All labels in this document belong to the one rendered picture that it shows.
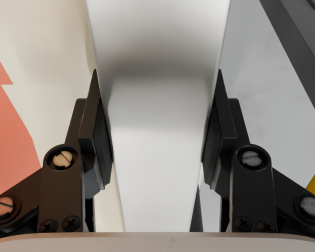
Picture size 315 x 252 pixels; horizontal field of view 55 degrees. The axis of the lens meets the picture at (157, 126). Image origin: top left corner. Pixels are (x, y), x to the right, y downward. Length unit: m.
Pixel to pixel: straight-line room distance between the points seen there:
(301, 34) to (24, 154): 0.34
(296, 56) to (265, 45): 0.91
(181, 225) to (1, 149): 0.11
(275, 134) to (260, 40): 0.60
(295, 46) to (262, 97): 1.09
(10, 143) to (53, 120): 0.03
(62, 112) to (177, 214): 0.08
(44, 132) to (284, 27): 0.36
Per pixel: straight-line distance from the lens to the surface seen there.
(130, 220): 0.17
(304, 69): 0.40
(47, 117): 0.17
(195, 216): 1.30
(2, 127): 0.18
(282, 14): 0.48
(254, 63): 1.36
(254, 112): 1.56
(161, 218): 0.17
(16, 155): 0.20
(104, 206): 0.24
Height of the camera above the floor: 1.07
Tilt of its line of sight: 43 degrees down
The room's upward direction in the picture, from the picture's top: 180 degrees counter-clockwise
